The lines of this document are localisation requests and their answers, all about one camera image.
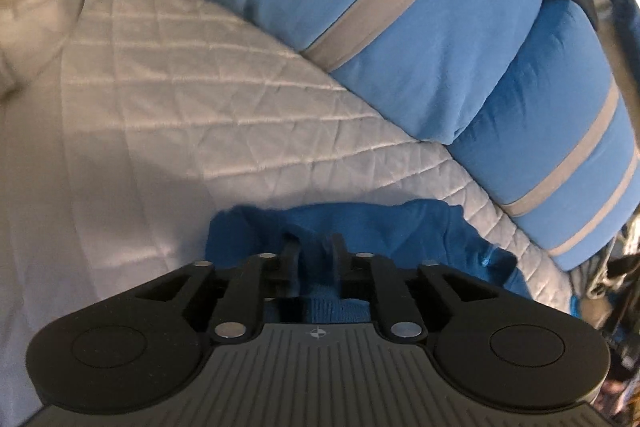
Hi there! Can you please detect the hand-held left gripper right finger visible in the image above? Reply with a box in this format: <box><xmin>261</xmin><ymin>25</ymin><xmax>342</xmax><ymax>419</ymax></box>
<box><xmin>330</xmin><ymin>233</ymin><xmax>501</xmax><ymax>342</ymax></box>

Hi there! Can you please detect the blue sweater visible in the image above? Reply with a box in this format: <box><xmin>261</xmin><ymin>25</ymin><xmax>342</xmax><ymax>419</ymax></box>
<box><xmin>205</xmin><ymin>199</ymin><xmax>532</xmax><ymax>325</ymax></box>

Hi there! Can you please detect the dark blue garment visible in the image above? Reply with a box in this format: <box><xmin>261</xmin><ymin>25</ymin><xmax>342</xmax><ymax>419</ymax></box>
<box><xmin>582</xmin><ymin>0</ymin><xmax>640</xmax><ymax>78</ymax></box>

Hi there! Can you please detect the white quilted bedspread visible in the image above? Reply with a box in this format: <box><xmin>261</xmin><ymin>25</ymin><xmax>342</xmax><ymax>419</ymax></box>
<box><xmin>0</xmin><ymin>0</ymin><xmax>576</xmax><ymax>418</ymax></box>

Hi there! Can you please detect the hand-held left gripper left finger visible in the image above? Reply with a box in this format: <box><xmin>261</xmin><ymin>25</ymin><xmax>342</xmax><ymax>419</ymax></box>
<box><xmin>135</xmin><ymin>232</ymin><xmax>303</xmax><ymax>342</ymax></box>

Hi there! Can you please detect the small blue grey-striped pillow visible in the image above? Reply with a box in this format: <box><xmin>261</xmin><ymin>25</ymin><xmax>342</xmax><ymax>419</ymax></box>
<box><xmin>446</xmin><ymin>0</ymin><xmax>640</xmax><ymax>274</ymax></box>

